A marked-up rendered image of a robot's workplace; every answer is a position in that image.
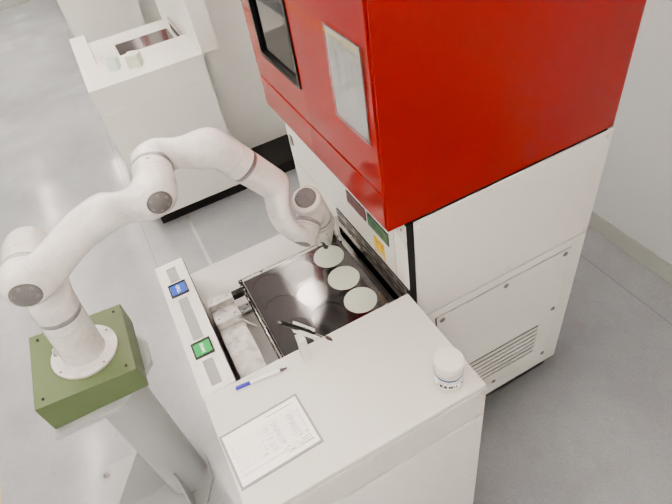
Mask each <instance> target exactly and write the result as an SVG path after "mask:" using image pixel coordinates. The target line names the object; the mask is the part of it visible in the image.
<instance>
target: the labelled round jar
mask: <svg viewBox="0 0 672 504"><path fill-rule="evenodd" d="M433 365H434V366H433V372H434V383H435V385H436V387H437V388H438V389H439V390H441V391H443V392H446V393H452V392H456V391H458V390H459V389H460V388H461V387H462V384H463V377H464V356H463V354H462V353H461V352H460V351H459V350H458V349H456V348H453V347H443V348H440V349H438V350H437V351H436V352H435V354H434V357H433Z"/></svg>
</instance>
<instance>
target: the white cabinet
mask: <svg viewBox="0 0 672 504"><path fill-rule="evenodd" d="M482 423H483V414H482V415H480V416H478V417H477V418H475V419H473V420H472V421H470V422H468V423H467V424H465V425H463V426H462V427H460V428H458V429H457V430H455V431H453V432H452V433H450V434H448V435H447V436H445V437H443V438H442V439H440V440H438V441H437V442H435V443H433V444H432V445H430V446H428V447H427V448H425V449H423V450H422V451H420V452H418V453H417V454H415V455H413V456H412V457H410V458H408V459H407V460H405V461H403V462H402V463H400V464H398V465H397V466H395V467H393V468H392V469H390V470H388V471H387V472H385V473H383V474H382V475H380V476H378V477H377V478H375V479H373V480H372V481H370V482H368V483H367V484H365V485H363V486H362V487H360V488H358V489H357V490H355V491H353V492H352V493H350V494H348V495H347V496H345V497H343V498H342V499H340V500H338V501H337V502H335V503H333V504H473V500H474V491H475V483H476V474H477V466H478V457H479V448H480V440H481V431H482Z"/></svg>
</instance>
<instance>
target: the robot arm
mask: <svg viewBox="0 0 672 504"><path fill-rule="evenodd" d="M129 166H130V173H131V179H132V181H131V183H130V184H129V185H128V186H127V187H126V188H125V189H123V190H121V191H117V192H99V193H96V194H94V195H92V196H90V197H89V198H87V199H86V200H84V201H83V202H82V203H80V204H79V205H77V206H76V207H75V208H73V209H72V210H71V211H70V212H69V213H67V214H66V215H65V216H64V217H63V218H62V219H61V220H60V221H59V222H58V223H57V224H56V226H55V227H54V228H53V229H52V230H51V232H50V233H49V234H47V233H46V232H45V231H43V230H42V229H40V228H37V227H32V226H24V227H20V228H17V229H14V230H13V231H11V232H10V233H9V234H8V235H7V236H6V238H5V239H4V241H3V244H2V248H1V254H0V294H1V296H2V297H3V298H4V299H5V301H7V302H8V303H10V304H12V305H14V306H18V307H26V308H27V310H28V312H29V314H30V316H31V318H32V319H33V320H34V322H35V323H36V325H37V326H38V327H39V329H40V330H41V331H42V333H43V334H44V335H45V337H46V338H47V339H48V341H49V342H50V343H51V345H52V346H53V347H54V348H53V349H52V356H51V367H52V369H53V371H54V372H55V373H56V374H57V375H58V376H60V377H61V378H64V379H68V380H78V379H83V378H86V377H89V376H92V375H94V374H96V373H97V372H99V371H101V370H102V369H103V368H104V367H106V366H107V365H108V364H109V363H110V361H111V360H112V359H113V357H114V356H115V354H116V351H117V349H118V339H117V336H116V334H115V333H114V331H113V330H112V329H110V328H109V327H107V326H103V325H95V324H94V323H93V321H92V320H91V318H90V316H89V315H88V313H87V312H86V310H85V308H84V307H83V305H82V303H81V302H80V300H79V299H78V297H77V295H76V294H75V292H74V290H73V288H72V285H71V282H70V279H69V275H70V274H71V273H72V271H73V270H74V269H75V267H76V266H77V265H78V263H79V262H80V261H81V260H82V258H83V257H84V256H85V255H86V254H87V253H88V252H89V251H90V250H91V249H92V248H93V247H94V246H95V245H96V244H98V243H99V242H100V241H102V240H103V239H104V238H106V237H107V236H109V235H110V234H112V233H113V232H114V231H116V230H118V229H119V228H121V227H123V226H125V225H128V224H131V223H135V222H149V221H154V220H157V219H159V218H161V217H163V216H164V215H166V214H167V213H168V212H169V211H171V209H172V208H173V207H174V206H175V204H176V202H177V199H178V188H177V182H176V178H175V175H174V170H176V169H179V168H188V169H200V170H205V169H215V170H218V171H219V172H221V173H223V174H224V175H226V176H228V177H229V178H231V179H233V180H235V181H236V182H238V183H240V184H241V185H243V186H245V187H247V188H248V189H250V190H252V191H254V192H255V193H257V194H259V195H261V196H262V197H263V199H264V203H265V207H266V211H267V214H268V217H269V219H270V221H271V223H272V225H273V226H274V228H275V229H276V230H277V231H278V232H279V233H280V234H281V235H283V236H284V237H286V238H287V239H289V240H291V241H292V242H294V243H296V244H298V245H300V246H304V247H311V246H313V245H314V244H315V243H316V244H317V245H318V246H320V245H321V243H322V245H323V247H324V249H328V246H330V245H331V244H333V243H337V241H336V240H337V237H336V235H335V234H334V224H335V218H334V216H333V215H332V213H331V212H330V210H329V208H328V206H327V205H326V203H325V201H324V199H323V197H322V196H321V194H320V192H319V191H318V189H316V188H315V187H313V186H309V185H307V186H302V187H300V188H299V189H297V190H296V191H295V192H294V194H293V196H292V205H293V207H294V209H295V210H296V218H295V219H294V217H293V215H292V212H291V209H290V204H289V180H288V177H287V175H286V174H285V173H284V172H283V171H282V170H281V169H279V168H278V167H276V166H275V165H273V164H272V163H270V162H269V161H267V160H266V159H265V158H263V157H262V156H260V155H259V154H257V153H256V152H254V151H253V150H251V149H250V148H248V147H247V146H245V145H244V144H242V143H241V142H239V141H238V140H236V139H235V138H233V137H232V136H230V135H228V134H227V133H225V132H224V131H222V130H220V129H217V128H213V127H203V128H200V129H196V130H194V131H191V132H189V133H186V134H184V135H181V136H177V137H171V138H152V139H149V140H146V141H144V142H142V143H141V144H139V145H138V146H137V147H136V148H135V149H134V150H133V152H132V153H131V155H130V159H129Z"/></svg>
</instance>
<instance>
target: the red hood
mask: <svg viewBox="0 0 672 504"><path fill-rule="evenodd" d="M646 1H647V0H241V4H242V8H243V12H244V15H245V19H246V23H247V27H248V31H249V35H250V39H251V43H252V46H253V50H254V54H255V58H256V62H257V66H258V70H259V73H260V74H261V75H260V77H261V81H262V85H263V89H264V93H265V97H266V101H267V104H268V105H269V106H270V107H271V108H272V109H273V110H274V111H275V112H276V113H277V114H278V115H279V116H280V118H281V119H282V120H283V121H284V122H285V123H286V124H287V125H288V126H289V127H290V128H291V129H292V130H293V131H294V132H295V134H296V135H297V136H298V137H299V138H300V139H301V140H302V141H303V142H304V143H305V144H306V145H307V146H308V147H309V148H310V150H311V151H312V152H313V153H314V154H315V155H316V156H317V157H318V158H319V159H320V160H321V161H322V162H323V163H324V165H325V166H326V167H327V168H328V169H329V170H330V171H331V172H332V173H333V174H334V175H335V176H336V177H337V178H338V179H339V181H340V182H341V183H342V184H343V185H344V186H345V187H346V188H347V189H348V190H349V191H350V192H351V193H352V194H353V196H354V197H355V198H356V199H357V200H358V201H359V202H360V203H361V204H362V205H363V206H364V207H365V208H366V209H367V210H368V212H369V213H370V214H371V215H372V216H373V217H374V218H375V219H376V220H377V221H378V222H379V223H380V224H381V225H382V226H383V228H384V229H386V230H387V231H388V232H390V231H392V230H394V229H396V228H398V227H400V226H402V225H404V224H407V223H409V222H411V221H413V220H415V219H417V218H419V217H421V216H423V215H426V214H428V213H430V212H432V211H434V210H436V209H438V208H440V207H442V206H445V205H447V204H449V203H451V202H453V201H455V200H457V199H459V198H461V197H464V196H466V195H468V194H470V193H472V192H474V191H476V190H478V189H480V188H483V187H485V186H487V185H489V184H491V183H493V182H495V181H497V180H499V179H502V178H504V177H506V176H508V175H510V174H512V173H514V172H516V171H518V170H521V169H523V168H525V167H527V166H529V165H531V164H533V163H535V162H537V161H540V160H542V159H544V158H546V157H548V156H550V155H552V154H554V153H556V152H559V151H561V150H563V149H565V148H567V147H569V146H571V145H573V144H575V143H578V142H580V141H582V140H584V139H586V138H588V137H590V136H592V135H594V134H597V133H599V132H601V131H603V130H605V129H607V128H609V127H611V126H613V125H614V121H615V117H616V114H617V110H618V106H619V102H620V99H621V95H622V91H623V87H624V84H625V80H626V76H627V72H628V68H629V65H630V61H631V57H632V53H633V50H634V46H635V42H636V38H637V35H638V31H639V27H640V23H641V19H642V16H643V12H644V8H645V4H646Z"/></svg>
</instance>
